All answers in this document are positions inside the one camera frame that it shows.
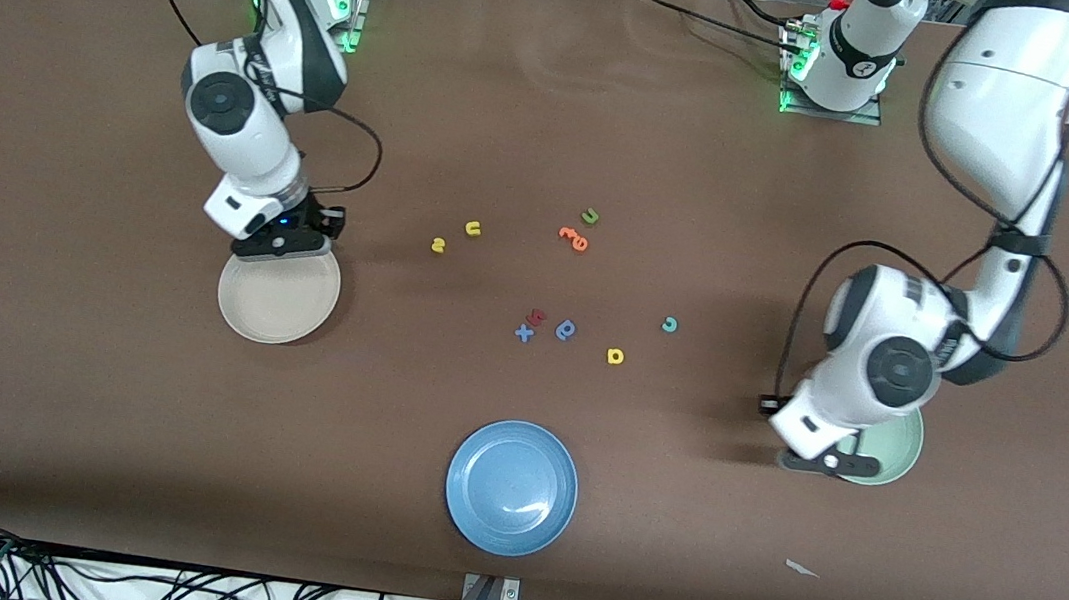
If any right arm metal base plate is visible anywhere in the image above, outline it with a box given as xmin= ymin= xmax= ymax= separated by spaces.
xmin=321 ymin=0 xmax=374 ymax=57

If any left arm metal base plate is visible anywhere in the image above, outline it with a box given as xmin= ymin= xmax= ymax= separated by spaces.
xmin=775 ymin=17 xmax=893 ymax=127

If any light green plate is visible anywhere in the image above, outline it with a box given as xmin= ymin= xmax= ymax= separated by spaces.
xmin=834 ymin=401 xmax=927 ymax=493

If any beige brown plate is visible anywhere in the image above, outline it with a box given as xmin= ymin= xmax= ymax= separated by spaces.
xmin=211 ymin=239 xmax=345 ymax=353

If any black table cable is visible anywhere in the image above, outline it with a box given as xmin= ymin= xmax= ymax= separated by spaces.
xmin=626 ymin=0 xmax=800 ymax=49
xmin=722 ymin=0 xmax=816 ymax=33

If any blue plate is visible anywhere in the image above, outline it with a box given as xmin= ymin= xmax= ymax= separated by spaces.
xmin=438 ymin=413 xmax=586 ymax=565

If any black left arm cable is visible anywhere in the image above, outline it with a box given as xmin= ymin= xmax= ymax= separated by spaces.
xmin=772 ymin=30 xmax=1069 ymax=441

